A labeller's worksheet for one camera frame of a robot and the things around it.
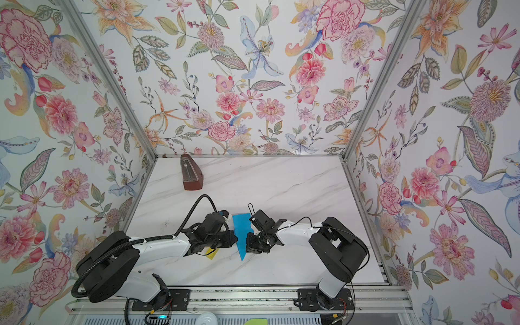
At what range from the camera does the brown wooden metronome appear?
0.97 meters

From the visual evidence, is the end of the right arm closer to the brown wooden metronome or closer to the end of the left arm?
the end of the left arm

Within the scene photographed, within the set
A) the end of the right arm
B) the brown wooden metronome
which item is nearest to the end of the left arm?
the end of the right arm
